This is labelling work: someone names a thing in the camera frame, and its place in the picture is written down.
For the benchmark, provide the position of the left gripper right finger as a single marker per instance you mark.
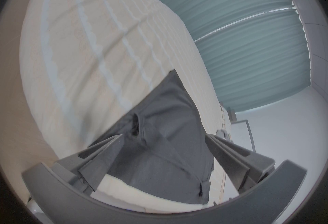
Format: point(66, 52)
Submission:
point(238, 164)

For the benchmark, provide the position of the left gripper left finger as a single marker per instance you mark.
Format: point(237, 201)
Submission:
point(100, 164)

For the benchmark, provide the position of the black T-shirt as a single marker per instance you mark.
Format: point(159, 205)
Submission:
point(166, 141)

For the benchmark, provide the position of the pile of clothes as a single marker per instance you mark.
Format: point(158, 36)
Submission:
point(223, 134)

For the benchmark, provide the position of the bed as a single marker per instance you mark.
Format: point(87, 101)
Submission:
point(89, 51)

